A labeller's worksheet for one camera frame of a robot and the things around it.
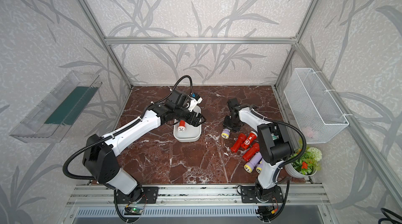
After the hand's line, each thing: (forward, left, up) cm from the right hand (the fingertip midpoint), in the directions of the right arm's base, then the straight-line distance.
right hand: (224, 126), depth 94 cm
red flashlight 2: (-15, -14, -2) cm, 21 cm away
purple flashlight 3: (-24, -16, 0) cm, 29 cm away
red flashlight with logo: (-9, -14, -1) cm, 16 cm away
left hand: (-3, +14, +16) cm, 21 cm away
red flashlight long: (-8, -9, 0) cm, 12 cm away
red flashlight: (0, +26, 0) cm, 26 cm away
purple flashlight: (-6, 0, +2) cm, 6 cm away
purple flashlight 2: (-20, -15, -1) cm, 25 cm away
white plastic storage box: (-4, +20, -2) cm, 21 cm away
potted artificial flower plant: (-26, -34, +11) cm, 45 cm away
